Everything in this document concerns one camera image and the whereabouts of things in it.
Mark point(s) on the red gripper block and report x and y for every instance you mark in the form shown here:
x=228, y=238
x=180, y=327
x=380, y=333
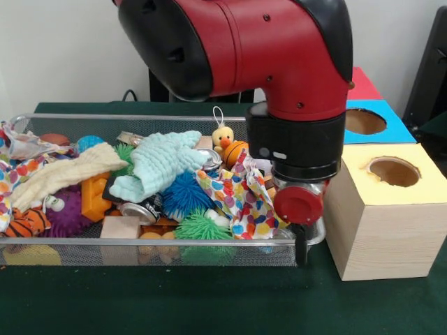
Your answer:
x=299, y=204

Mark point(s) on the colourful polka-dot cloth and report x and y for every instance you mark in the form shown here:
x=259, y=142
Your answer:
x=241, y=202

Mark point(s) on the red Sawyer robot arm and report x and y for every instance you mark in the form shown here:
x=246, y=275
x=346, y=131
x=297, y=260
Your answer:
x=265, y=49

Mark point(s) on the wooden box with three holes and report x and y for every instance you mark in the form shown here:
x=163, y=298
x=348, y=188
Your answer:
x=391, y=237

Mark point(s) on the shallow clear mesh bin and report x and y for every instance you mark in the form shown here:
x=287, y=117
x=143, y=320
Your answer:
x=140, y=255

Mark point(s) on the dark green tablecloth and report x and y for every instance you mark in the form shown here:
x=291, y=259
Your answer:
x=209, y=300

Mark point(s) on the small orange basketball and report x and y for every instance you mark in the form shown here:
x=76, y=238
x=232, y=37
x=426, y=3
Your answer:
x=235, y=153

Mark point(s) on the yellow duck toy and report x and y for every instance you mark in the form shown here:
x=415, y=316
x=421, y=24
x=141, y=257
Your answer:
x=223, y=136

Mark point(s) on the black drink can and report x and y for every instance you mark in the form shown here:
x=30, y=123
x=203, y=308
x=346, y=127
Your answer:
x=143, y=211

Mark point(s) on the mint green knit cloth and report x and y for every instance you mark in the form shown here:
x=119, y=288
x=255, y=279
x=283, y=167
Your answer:
x=160, y=162

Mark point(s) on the dark green side table cloth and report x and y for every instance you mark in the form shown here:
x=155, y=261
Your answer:
x=434, y=125

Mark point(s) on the green spiky ball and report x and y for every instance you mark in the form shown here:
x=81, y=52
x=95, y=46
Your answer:
x=123, y=151

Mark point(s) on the black floor stand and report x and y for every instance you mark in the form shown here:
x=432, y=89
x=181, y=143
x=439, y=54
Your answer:
x=429, y=77

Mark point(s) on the cream cloth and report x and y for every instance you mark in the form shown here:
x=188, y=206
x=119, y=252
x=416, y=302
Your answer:
x=63, y=174

